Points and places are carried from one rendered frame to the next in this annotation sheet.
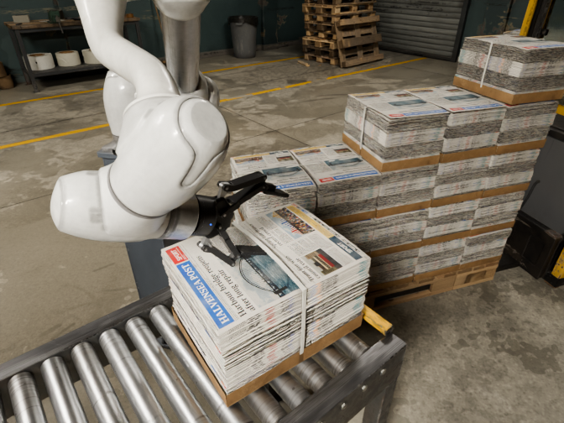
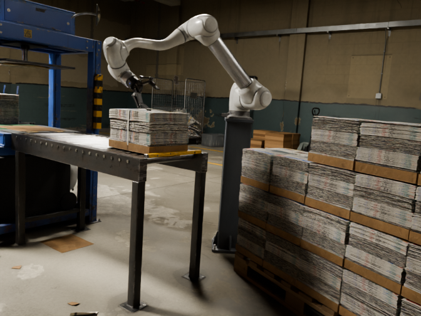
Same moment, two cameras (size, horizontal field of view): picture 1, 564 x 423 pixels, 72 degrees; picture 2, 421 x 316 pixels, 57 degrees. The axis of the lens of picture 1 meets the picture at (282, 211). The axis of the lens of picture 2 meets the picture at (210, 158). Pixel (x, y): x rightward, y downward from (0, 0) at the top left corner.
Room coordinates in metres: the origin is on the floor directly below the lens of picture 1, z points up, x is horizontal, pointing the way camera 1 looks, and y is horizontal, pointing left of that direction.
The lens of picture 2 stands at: (0.51, -2.24, 1.09)
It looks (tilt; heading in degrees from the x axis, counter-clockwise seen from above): 8 degrees down; 77
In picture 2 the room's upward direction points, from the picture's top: 4 degrees clockwise
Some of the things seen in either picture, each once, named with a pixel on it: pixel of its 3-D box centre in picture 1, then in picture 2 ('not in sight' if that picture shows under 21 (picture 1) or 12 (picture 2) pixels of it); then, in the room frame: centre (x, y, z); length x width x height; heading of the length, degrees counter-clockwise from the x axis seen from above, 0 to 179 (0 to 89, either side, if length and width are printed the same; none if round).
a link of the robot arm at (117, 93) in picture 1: (130, 99); (241, 96); (1.38, 0.54, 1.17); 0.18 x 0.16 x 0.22; 107
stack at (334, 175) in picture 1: (352, 230); (325, 234); (1.65, -0.36, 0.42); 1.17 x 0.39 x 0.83; 108
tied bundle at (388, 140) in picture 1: (390, 128); (357, 143); (1.69, -0.49, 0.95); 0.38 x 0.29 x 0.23; 18
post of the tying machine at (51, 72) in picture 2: not in sight; (54, 127); (-0.09, 1.69, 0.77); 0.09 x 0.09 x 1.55; 39
